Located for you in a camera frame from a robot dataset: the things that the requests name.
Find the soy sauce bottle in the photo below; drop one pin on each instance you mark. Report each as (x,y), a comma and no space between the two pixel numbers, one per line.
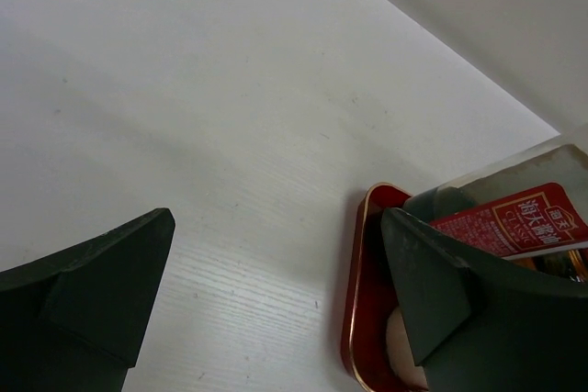
(531,203)

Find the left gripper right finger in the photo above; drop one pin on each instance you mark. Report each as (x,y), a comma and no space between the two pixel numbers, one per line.
(476,322)

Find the red lid chili sauce jar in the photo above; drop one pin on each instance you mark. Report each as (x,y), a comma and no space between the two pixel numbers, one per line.
(570,264)

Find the red rectangular tray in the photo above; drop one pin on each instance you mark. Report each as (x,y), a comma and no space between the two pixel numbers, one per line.
(370,296)

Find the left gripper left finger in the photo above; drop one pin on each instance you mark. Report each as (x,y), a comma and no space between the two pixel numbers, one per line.
(75,320)

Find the black top pepper grinder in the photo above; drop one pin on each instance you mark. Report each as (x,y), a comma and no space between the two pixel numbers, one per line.
(400,354)

